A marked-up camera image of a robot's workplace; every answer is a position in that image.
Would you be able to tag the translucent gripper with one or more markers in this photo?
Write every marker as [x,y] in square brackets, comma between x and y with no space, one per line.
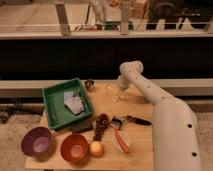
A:
[118,95]

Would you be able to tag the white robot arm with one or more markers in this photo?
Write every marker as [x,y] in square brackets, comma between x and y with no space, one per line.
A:
[174,124]

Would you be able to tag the green plastic tray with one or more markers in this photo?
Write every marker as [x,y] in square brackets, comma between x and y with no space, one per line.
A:
[58,115]

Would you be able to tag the dark red grape bunch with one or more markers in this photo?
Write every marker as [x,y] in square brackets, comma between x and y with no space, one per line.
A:
[102,123]

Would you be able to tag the small dark round object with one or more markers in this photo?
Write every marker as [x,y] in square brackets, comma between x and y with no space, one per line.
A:
[89,84]

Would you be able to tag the grey folded cloth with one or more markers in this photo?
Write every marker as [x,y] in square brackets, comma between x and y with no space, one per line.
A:
[73,103]

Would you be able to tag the yellow orange fruit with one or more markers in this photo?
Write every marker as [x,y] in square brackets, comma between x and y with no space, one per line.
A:
[96,149]

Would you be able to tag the orange bowl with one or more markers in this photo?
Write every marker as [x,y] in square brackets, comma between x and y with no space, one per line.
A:
[74,148]

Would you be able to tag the purple bowl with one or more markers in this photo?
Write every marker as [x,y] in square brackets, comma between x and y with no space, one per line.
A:
[36,142]

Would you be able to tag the black handled knife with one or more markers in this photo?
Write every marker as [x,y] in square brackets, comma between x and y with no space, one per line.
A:
[132,119]

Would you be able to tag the orange handled peeler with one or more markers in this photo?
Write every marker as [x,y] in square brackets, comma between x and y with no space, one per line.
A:
[116,126]

